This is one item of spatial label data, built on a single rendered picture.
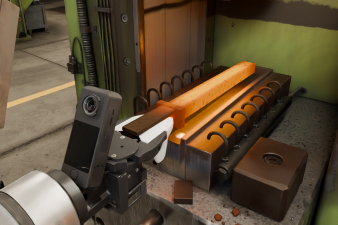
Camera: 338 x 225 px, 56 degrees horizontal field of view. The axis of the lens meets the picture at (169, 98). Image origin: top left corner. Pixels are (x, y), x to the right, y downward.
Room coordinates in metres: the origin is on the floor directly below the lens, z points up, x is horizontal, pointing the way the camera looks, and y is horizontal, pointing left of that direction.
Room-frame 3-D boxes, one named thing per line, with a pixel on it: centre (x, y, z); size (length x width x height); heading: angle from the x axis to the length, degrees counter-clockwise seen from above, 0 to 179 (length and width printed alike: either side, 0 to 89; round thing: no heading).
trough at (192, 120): (0.64, -0.13, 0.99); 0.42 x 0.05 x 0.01; 144
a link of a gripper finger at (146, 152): (0.36, 0.04, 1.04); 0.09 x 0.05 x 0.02; 142
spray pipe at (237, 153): (0.55, -0.18, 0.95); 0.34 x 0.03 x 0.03; 144
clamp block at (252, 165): (0.42, -0.17, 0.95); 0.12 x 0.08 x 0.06; 144
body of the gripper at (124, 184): (0.33, 0.09, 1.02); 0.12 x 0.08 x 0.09; 145
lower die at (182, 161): (0.65, -0.11, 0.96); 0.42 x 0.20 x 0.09; 144
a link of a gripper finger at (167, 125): (0.40, 0.01, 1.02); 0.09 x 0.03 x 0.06; 142
